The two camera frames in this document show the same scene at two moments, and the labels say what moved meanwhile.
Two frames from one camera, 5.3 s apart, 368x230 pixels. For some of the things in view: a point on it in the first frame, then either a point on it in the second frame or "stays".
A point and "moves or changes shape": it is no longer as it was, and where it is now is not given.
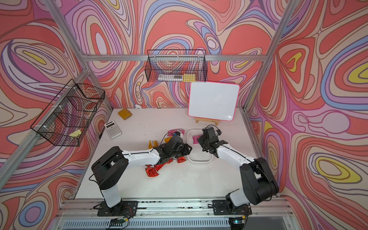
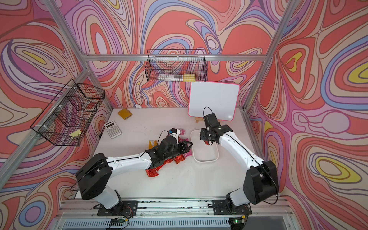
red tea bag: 181,159 stays
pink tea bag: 195,139 moves or changes shape
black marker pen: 101,132 stays
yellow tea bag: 152,143 stays
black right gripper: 200,140 to 202,136
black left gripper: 186,148 stays
